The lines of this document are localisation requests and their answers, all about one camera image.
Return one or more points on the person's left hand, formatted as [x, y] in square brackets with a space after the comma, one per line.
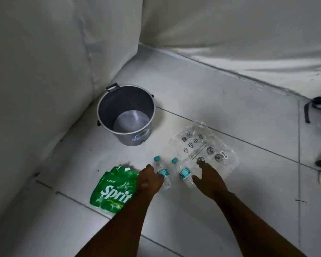
[147, 183]

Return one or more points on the person's right hand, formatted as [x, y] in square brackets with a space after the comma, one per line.
[212, 184]

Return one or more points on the person's left fingers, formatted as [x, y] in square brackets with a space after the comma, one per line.
[155, 177]

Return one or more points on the person's right thumb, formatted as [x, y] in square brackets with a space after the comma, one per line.
[196, 179]

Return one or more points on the small water bottle teal cap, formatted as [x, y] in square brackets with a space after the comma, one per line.
[160, 168]
[184, 173]

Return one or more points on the person's left forearm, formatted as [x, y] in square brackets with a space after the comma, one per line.
[123, 227]

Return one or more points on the person's right forearm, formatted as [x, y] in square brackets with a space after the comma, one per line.
[251, 230]

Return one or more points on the clear printed plastic bag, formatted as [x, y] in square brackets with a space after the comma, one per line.
[206, 147]

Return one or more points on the green plastic bottle pack wrap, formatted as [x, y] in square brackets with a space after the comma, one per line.
[112, 192]

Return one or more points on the grey metal bucket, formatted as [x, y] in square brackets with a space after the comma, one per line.
[125, 115]

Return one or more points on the white fabric backdrop sheet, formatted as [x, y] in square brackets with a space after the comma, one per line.
[37, 77]
[243, 32]

